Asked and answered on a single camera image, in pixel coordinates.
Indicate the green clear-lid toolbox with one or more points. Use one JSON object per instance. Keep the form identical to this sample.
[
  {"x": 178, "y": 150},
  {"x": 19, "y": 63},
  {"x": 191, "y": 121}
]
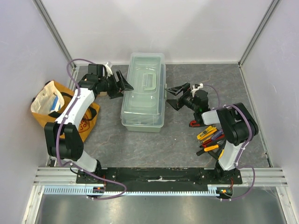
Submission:
[{"x": 143, "y": 108}]

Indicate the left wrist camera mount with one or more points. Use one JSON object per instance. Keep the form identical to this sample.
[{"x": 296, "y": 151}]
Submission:
[{"x": 108, "y": 66}]

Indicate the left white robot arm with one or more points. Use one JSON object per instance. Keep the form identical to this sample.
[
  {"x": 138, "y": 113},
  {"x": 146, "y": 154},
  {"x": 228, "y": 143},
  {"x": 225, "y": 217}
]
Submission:
[{"x": 62, "y": 136}]

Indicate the red black utility knife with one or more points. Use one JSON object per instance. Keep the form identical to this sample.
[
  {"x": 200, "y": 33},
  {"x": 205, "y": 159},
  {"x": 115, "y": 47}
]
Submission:
[{"x": 196, "y": 123}]

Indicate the yellow canvas tote bag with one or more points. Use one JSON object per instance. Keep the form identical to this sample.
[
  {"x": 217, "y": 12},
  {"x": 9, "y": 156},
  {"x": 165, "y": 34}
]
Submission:
[{"x": 52, "y": 100}]

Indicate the yellow handled pliers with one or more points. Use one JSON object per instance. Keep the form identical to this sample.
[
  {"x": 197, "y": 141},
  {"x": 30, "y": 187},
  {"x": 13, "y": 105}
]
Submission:
[{"x": 220, "y": 154}]

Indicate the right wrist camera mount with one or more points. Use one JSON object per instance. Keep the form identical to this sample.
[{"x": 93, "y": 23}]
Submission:
[{"x": 195, "y": 88}]

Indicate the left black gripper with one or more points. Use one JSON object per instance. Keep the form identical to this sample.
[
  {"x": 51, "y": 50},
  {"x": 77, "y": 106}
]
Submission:
[{"x": 122, "y": 83}]

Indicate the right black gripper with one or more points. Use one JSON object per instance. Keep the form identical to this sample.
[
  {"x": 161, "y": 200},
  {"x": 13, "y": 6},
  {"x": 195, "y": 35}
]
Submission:
[{"x": 181, "y": 99}]

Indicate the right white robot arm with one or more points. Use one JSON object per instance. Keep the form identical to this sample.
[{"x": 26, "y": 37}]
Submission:
[{"x": 237, "y": 124}]

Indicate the orange handled screwdriver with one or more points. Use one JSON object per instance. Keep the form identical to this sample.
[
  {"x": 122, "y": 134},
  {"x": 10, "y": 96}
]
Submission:
[{"x": 211, "y": 148}]

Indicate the blue red screwdriver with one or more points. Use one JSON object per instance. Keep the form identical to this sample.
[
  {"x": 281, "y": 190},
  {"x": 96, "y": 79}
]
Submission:
[{"x": 216, "y": 135}]

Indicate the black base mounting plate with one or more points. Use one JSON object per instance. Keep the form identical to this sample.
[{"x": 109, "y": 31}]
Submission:
[{"x": 200, "y": 175}]

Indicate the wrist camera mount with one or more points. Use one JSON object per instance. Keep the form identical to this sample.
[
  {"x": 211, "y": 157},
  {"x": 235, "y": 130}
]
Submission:
[
  {"x": 108, "y": 66},
  {"x": 195, "y": 88}
]

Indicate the red handled screwdriver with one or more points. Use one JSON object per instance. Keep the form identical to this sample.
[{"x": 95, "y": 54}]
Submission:
[{"x": 211, "y": 142}]

